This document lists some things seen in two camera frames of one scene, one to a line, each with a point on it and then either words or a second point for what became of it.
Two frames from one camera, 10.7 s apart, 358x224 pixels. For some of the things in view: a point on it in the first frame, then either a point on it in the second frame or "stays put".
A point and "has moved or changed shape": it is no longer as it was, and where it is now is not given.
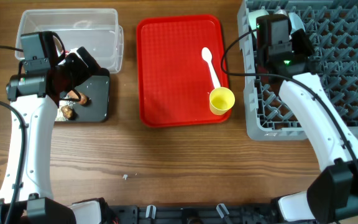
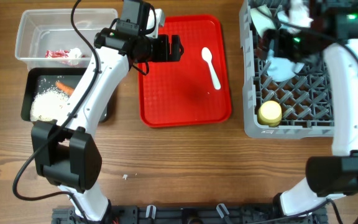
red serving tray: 175,82 stays put
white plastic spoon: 207,55 stays put
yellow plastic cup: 220,100 → 270,112
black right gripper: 301,43 → 278,37
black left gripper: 82,71 → 163,55
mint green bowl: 252,16 has moved or changed shape
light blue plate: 296,22 has moved or changed shape
